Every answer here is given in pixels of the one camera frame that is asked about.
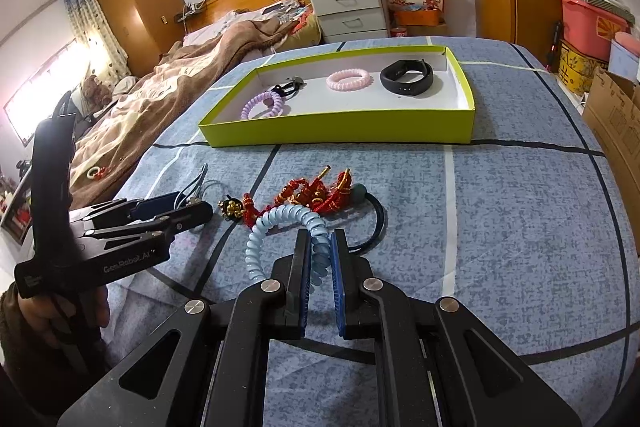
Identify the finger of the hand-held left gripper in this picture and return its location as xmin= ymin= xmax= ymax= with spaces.
xmin=82 ymin=193 xmax=186 ymax=228
xmin=70 ymin=201 xmax=213 ymax=242

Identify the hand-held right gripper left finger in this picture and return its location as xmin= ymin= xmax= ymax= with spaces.
xmin=57 ymin=229 xmax=313 ymax=427

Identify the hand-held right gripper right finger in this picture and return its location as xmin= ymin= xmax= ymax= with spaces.
xmin=327 ymin=229 xmax=583 ymax=427

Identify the thin silver-blue bracelet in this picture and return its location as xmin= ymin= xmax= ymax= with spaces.
xmin=175 ymin=164 xmax=221 ymax=212

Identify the light blue spiral hair tie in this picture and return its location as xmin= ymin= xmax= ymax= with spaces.
xmin=245 ymin=204 xmax=331 ymax=293

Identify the purple spiral hair tie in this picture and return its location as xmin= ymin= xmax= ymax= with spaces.
xmin=241 ymin=91 xmax=287 ymax=120

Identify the grey bear keychain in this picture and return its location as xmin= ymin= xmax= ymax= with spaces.
xmin=270 ymin=76 xmax=307 ymax=100

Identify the yellow-green cardboard box tray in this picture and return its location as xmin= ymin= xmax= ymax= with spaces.
xmin=198 ymin=45 xmax=476 ymax=148

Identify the pink spiral hair tie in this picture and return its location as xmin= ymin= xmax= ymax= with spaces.
xmin=326 ymin=68 xmax=373 ymax=92

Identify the black wristband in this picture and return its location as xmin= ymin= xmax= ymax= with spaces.
xmin=380 ymin=59 xmax=434 ymax=96

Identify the person's left forearm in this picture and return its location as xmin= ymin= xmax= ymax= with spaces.
xmin=0 ymin=279 xmax=111 ymax=408

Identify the person's left hand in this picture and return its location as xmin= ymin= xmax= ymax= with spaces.
xmin=17 ymin=284 xmax=111 ymax=343

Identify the gold bell charm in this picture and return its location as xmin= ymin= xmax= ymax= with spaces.
xmin=218 ymin=197 xmax=244 ymax=222

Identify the brown fleece blanket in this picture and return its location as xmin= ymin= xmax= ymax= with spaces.
xmin=67 ymin=14 xmax=301 ymax=208

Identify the brown teddy bear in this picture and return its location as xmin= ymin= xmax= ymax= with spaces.
xmin=80 ymin=76 xmax=113 ymax=112

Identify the window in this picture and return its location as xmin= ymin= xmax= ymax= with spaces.
xmin=2 ymin=42 xmax=91 ymax=148

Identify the blue patterned tablecloth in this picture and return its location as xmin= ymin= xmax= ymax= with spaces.
xmin=107 ymin=36 xmax=640 ymax=427

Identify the dotted curtain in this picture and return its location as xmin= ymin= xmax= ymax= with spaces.
xmin=62 ymin=0 xmax=132 ymax=80

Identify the olive red pillow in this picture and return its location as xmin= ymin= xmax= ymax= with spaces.
xmin=295 ymin=14 xmax=323 ymax=50

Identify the grey drawer nightstand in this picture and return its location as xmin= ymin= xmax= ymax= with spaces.
xmin=307 ymin=0 xmax=391 ymax=44

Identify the orange box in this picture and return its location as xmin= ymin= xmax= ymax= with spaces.
xmin=395 ymin=9 xmax=443 ymax=26

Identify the cardboard box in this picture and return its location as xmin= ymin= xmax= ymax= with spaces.
xmin=582 ymin=67 xmax=640 ymax=188

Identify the yellow red printed box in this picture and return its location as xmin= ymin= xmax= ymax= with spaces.
xmin=557 ymin=39 xmax=608 ymax=95

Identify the pink plastic bin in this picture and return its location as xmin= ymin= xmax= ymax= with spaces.
xmin=555 ymin=0 xmax=631 ymax=52

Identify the white box pink lid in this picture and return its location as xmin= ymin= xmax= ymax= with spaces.
xmin=607 ymin=32 xmax=640 ymax=82

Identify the black cord bracelet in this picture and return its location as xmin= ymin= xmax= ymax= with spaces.
xmin=345 ymin=183 xmax=387 ymax=255

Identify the red knotted bracelet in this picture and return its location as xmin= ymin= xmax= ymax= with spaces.
xmin=242 ymin=166 xmax=358 ymax=228

